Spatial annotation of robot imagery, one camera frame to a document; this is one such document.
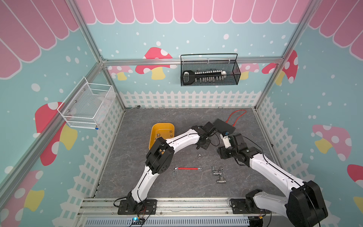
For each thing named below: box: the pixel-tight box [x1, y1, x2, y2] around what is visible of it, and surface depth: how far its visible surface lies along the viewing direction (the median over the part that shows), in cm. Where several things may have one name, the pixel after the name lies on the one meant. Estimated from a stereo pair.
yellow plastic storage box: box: [148, 122, 175, 151], surface depth 105 cm
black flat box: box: [213, 118, 236, 134], surface depth 111 cm
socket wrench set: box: [182, 69, 227, 85], surface depth 91 cm
